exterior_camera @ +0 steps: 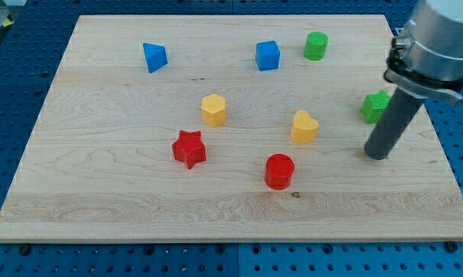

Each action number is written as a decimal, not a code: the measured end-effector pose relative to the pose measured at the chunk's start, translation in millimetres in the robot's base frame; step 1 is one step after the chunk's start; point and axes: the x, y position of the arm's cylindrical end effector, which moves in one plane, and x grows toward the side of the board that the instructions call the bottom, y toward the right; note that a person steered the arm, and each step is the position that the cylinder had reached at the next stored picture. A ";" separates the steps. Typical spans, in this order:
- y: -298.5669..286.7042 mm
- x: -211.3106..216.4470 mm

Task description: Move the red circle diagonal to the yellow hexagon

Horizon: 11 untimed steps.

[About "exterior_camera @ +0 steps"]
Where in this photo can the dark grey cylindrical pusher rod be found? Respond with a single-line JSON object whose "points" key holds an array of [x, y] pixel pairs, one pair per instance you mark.
{"points": [[401, 109]]}

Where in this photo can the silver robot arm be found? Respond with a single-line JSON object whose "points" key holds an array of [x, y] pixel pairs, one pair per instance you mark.
{"points": [[425, 61]]}

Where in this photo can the yellow hexagon block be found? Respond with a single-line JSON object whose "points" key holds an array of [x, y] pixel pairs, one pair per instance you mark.
{"points": [[214, 110]]}

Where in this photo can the green star block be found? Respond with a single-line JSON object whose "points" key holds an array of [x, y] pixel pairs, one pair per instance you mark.
{"points": [[374, 106]]}

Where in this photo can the yellow heart block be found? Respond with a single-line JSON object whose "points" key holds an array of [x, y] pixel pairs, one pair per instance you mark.
{"points": [[304, 128]]}

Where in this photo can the green cylinder block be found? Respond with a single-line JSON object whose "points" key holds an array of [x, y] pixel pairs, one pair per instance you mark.
{"points": [[315, 46]]}

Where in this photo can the red cylinder block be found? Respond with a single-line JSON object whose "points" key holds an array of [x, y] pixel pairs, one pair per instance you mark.
{"points": [[279, 170]]}

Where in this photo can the blue cube block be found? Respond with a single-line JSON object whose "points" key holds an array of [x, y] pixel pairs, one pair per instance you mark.
{"points": [[267, 55]]}

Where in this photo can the light wooden board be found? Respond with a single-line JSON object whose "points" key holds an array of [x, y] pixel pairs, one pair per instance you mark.
{"points": [[99, 165]]}

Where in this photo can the red star block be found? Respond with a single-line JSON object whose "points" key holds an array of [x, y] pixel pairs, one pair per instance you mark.
{"points": [[189, 148]]}

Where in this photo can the blue triangle block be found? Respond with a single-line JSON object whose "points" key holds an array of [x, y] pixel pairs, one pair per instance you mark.
{"points": [[155, 56]]}

